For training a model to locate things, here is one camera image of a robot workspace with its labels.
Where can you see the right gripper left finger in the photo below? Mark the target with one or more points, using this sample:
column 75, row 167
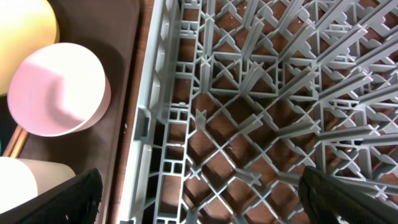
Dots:
column 76, row 200

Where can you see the wooden chopstick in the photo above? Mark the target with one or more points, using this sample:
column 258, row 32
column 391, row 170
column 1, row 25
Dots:
column 17, row 142

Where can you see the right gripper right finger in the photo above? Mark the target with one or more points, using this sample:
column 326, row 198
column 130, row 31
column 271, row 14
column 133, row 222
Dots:
column 324, row 198

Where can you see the pink bowl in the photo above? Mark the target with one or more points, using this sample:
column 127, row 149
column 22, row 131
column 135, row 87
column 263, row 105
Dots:
column 59, row 89

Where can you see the grey plastic dishwasher rack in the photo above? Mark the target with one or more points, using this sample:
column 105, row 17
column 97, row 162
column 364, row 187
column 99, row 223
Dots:
column 238, row 97

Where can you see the white cup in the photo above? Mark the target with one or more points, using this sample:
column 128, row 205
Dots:
column 24, row 179

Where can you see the dark brown serving tray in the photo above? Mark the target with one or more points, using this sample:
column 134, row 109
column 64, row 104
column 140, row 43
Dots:
column 108, row 29

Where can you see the yellow plate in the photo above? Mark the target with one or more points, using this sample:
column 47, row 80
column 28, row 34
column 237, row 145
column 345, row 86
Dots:
column 26, row 26

